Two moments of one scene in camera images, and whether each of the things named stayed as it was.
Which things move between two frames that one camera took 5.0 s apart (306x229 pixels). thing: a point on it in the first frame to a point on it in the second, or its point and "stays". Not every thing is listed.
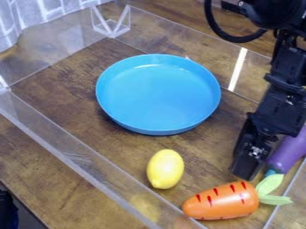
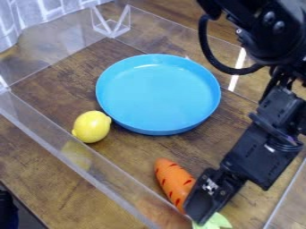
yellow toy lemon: (165, 168) to (92, 126)
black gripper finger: (252, 154) to (211, 194)
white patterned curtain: (19, 13) stays
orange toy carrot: (233, 199) to (176, 181)
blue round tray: (160, 94) stays
